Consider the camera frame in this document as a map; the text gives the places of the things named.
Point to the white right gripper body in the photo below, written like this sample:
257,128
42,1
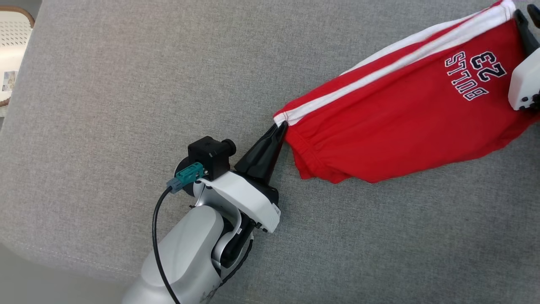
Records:
527,84

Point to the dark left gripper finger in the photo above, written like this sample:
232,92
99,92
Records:
272,160
257,154

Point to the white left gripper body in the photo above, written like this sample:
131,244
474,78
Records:
249,198

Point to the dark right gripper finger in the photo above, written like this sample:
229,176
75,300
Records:
535,12
527,36

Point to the red shorts with white stripe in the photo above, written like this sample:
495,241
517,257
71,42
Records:
400,118

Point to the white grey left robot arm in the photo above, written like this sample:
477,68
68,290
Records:
185,253

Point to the white perforated laundry basket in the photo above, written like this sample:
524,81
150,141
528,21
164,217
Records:
12,46

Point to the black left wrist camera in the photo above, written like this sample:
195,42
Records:
209,154

